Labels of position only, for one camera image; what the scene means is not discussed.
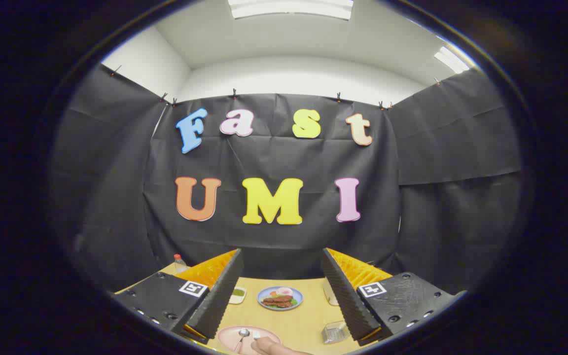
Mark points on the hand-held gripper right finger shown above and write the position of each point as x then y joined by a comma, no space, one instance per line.
345,301

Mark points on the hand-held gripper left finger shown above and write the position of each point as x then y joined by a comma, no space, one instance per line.
220,296

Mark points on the cream toaster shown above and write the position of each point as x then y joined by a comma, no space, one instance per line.
332,297

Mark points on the white divided condiment tray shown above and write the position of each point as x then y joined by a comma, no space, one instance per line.
237,295

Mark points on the blue plate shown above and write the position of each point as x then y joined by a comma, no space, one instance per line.
262,301

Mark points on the pink plate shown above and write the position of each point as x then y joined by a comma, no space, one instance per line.
230,339

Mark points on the clear water bottle red label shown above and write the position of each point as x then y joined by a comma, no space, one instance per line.
180,265

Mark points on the brown steak slice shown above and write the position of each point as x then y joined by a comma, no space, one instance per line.
279,298
276,304

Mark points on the pink ham slice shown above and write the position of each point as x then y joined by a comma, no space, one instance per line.
285,292

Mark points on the small ceiling light panel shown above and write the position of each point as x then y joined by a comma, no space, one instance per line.
451,60

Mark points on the large ceiling light panel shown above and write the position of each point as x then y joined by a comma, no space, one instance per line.
291,7

